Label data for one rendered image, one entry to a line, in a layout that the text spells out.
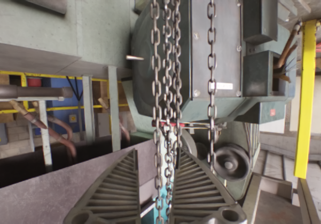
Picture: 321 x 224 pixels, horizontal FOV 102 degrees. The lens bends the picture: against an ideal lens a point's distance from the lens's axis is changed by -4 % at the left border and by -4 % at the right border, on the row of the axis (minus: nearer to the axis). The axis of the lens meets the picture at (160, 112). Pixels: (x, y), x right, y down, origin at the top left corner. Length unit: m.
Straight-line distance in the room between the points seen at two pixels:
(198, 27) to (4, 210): 0.80
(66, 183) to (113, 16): 0.79
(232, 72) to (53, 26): 0.61
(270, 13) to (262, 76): 0.20
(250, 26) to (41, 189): 0.90
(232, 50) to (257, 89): 0.14
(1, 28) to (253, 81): 0.74
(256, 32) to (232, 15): 0.09
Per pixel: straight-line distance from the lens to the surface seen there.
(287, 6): 0.87
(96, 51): 0.73
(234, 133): 1.34
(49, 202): 0.74
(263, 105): 0.66
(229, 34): 0.49
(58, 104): 3.25
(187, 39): 0.38
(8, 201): 0.71
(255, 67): 0.50
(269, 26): 0.56
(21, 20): 0.64
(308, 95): 2.12
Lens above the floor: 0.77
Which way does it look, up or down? 5 degrees up
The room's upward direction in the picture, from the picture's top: 179 degrees clockwise
